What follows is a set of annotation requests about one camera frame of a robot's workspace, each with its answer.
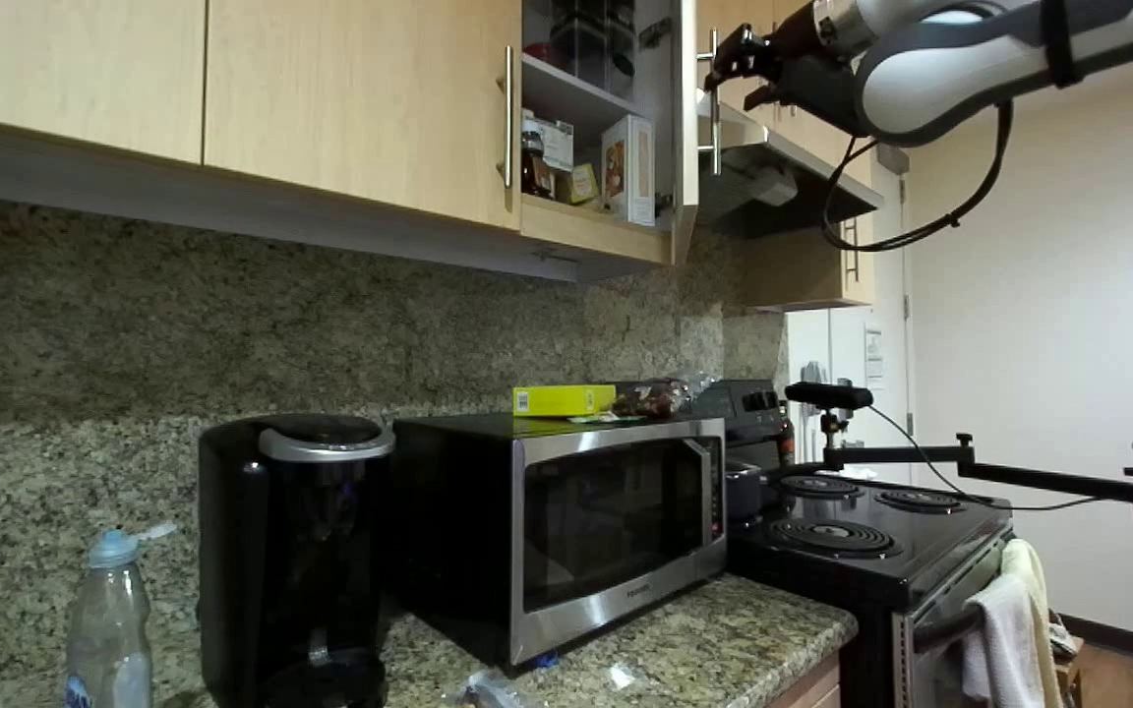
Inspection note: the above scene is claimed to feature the pale yellow towel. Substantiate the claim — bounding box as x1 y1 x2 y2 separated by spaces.
998 535 1071 708

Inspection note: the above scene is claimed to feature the stainless steel microwave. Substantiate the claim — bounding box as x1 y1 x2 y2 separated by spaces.
387 409 731 678

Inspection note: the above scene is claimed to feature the clear trail mix bag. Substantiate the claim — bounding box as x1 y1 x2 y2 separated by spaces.
610 372 700 425

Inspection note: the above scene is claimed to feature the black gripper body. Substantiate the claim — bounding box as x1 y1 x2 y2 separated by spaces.
764 9 869 132

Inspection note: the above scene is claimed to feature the small clear plastic wrapper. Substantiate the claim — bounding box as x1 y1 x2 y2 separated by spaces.
598 655 653 701

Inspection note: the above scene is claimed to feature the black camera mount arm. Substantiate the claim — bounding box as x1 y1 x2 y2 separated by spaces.
776 404 1133 535

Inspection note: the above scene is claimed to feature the white box with red print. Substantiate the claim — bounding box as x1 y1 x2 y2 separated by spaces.
598 111 661 233

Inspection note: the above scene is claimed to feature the white carton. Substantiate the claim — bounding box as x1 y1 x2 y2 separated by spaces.
518 111 581 204

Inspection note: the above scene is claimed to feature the dark glass jar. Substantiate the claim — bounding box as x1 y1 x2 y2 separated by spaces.
544 0 641 95

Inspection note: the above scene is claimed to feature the black countertop appliance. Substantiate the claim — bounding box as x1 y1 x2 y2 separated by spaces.
679 372 798 484

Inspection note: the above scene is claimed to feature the upper cabinet carcass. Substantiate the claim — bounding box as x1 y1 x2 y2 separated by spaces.
0 0 693 286

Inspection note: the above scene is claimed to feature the white tall unit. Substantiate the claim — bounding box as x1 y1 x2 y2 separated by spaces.
783 301 911 465

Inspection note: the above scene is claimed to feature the black electric stove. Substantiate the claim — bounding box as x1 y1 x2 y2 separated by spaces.
725 469 1017 708

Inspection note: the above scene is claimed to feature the light wood cabinet door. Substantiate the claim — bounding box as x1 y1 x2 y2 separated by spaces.
204 0 524 233
0 0 208 168
661 0 704 267

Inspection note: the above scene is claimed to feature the grey door closer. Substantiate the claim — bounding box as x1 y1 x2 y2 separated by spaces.
872 132 920 181

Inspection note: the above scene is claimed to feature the yellow box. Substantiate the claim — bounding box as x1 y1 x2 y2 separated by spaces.
506 383 621 425

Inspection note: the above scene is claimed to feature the clear bottle with blue cap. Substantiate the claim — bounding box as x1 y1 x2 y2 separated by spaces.
64 520 183 708

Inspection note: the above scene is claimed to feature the black stereo camera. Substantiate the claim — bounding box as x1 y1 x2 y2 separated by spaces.
783 379 876 417

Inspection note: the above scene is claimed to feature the white towel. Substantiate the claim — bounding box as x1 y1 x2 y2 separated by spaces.
956 565 1055 708

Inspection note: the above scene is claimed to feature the thin black camera cable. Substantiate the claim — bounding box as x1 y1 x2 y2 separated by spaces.
867 404 1110 520

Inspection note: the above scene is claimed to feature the wood cabinet over hood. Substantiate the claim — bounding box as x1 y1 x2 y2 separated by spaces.
696 0 881 189

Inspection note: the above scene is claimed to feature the steel range hood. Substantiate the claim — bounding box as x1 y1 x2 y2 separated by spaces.
700 111 885 245

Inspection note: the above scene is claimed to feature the black coffee maker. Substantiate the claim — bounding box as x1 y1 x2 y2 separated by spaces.
193 409 402 708

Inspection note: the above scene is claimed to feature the small wood wall cabinet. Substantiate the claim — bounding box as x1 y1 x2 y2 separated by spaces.
739 213 881 316

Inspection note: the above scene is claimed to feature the small tan packet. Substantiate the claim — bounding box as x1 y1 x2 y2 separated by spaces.
560 158 606 208

